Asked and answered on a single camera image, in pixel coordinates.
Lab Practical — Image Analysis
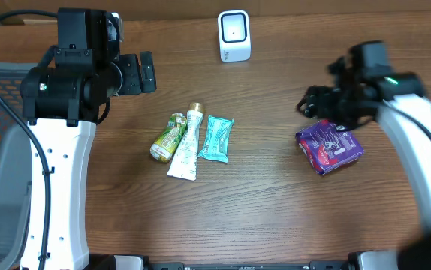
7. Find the white tube gold cap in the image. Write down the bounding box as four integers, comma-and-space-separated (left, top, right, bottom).
167, 102, 204, 181

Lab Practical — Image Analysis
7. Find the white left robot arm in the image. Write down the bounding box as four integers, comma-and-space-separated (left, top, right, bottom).
20, 8, 156, 269

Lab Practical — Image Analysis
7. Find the white barcode scanner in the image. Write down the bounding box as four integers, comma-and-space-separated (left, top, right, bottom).
217, 10, 252, 62

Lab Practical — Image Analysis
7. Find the red floral pantyliner pack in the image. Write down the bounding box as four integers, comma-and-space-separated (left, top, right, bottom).
295, 120, 364, 176

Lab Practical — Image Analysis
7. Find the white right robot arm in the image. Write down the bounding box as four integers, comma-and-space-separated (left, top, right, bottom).
296, 41, 431, 269

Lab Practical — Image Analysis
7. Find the brown cardboard backdrop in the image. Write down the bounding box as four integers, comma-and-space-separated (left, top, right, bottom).
0, 0, 431, 20

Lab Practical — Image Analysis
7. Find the green wet wipes pack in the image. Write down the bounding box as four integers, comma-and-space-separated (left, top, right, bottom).
198, 115, 234, 164

